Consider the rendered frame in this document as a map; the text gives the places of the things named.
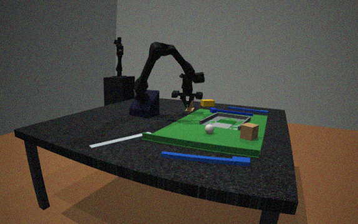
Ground tan cube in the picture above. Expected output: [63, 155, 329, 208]
[240, 122, 259, 141]

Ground yellow block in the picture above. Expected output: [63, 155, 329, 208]
[201, 99, 215, 107]

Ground white golf ball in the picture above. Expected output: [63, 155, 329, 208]
[205, 125, 214, 134]

